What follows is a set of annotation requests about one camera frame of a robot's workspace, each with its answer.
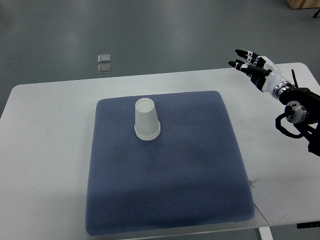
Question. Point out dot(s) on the black table control panel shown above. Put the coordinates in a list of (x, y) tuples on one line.
[(307, 225)]

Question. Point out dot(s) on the white paper cup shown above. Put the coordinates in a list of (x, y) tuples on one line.
[(146, 118), (147, 137)]

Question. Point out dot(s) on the blue textured cushion mat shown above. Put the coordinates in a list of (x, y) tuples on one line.
[(191, 174)]

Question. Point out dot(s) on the wooden box corner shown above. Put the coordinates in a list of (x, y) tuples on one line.
[(303, 4)]

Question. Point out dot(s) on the white paper cup on mat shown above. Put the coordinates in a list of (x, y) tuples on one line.
[(147, 137)]

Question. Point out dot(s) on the upper metal floor plate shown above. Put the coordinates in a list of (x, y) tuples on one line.
[(104, 58)]

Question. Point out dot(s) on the white table leg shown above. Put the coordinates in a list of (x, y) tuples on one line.
[(265, 233)]

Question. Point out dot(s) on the white paper tag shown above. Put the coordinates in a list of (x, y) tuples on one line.
[(266, 203)]

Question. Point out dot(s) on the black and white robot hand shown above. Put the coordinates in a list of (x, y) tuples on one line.
[(263, 73)]

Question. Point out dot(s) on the black stand foot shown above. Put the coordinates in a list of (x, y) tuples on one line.
[(316, 13)]

